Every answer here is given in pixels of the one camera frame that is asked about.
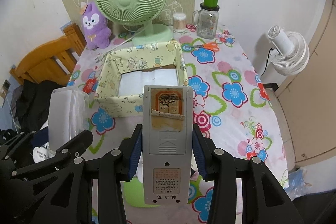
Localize green rounded pad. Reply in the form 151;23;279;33
123;177;146;207

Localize translucent plastic box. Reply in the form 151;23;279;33
48;86;89;152

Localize white remote control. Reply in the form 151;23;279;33
142;85;193;205

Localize floral tablecloth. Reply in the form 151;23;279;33
70;26;289;223

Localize black clothing pile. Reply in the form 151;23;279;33
15;80;63;132

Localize yellow-green cartoon storage box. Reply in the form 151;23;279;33
95;40;188;118

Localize orange wooden chair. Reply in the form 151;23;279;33
10;23;87;86

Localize purple plush toy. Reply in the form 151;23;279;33
82;2;112;50

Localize glass mason jar mug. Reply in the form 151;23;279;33
192;2;220;39

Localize cotton swab container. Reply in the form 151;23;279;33
173;12;187;32

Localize white standing fan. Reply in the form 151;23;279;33
267;26;310;76

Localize white fan power cord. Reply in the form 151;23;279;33
105;24;150;54

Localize orange handled scissors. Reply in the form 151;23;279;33
191;42;219;52

